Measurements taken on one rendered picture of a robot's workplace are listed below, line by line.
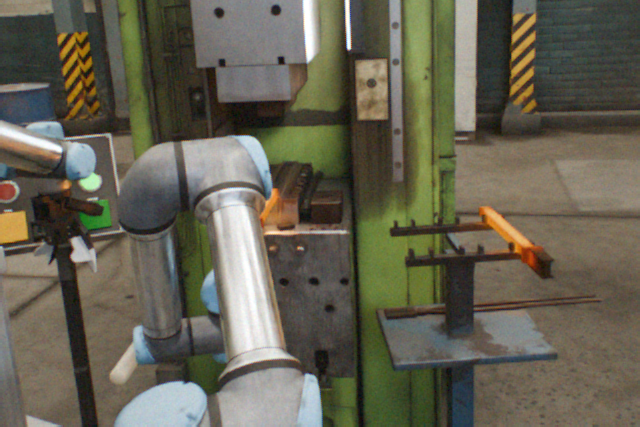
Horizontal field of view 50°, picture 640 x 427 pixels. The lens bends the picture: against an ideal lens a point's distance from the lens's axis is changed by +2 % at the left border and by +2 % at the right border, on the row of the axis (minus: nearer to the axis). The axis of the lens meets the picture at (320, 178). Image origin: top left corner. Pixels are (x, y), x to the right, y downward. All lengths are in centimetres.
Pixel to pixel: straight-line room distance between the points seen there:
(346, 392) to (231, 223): 111
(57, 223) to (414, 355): 89
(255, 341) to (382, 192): 112
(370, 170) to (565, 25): 591
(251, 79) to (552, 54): 614
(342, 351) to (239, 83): 81
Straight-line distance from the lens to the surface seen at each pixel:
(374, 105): 193
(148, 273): 122
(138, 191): 110
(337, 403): 208
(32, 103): 636
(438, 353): 173
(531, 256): 162
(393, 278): 210
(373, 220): 203
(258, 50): 182
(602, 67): 784
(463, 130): 718
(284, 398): 91
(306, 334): 197
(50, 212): 164
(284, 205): 189
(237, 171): 107
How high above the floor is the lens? 153
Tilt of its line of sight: 15 degrees down
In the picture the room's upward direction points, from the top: 3 degrees counter-clockwise
